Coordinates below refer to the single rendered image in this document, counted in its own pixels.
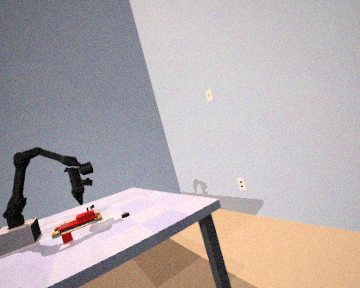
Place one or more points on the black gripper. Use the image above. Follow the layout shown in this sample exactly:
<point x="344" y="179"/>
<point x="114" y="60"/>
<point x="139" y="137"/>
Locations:
<point x="77" y="190"/>

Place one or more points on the beige flat slab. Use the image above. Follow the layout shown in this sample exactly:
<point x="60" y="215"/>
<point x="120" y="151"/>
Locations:
<point x="58" y="234"/>

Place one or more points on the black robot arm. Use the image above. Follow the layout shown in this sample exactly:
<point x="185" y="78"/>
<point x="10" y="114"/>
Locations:
<point x="21" y="161"/>

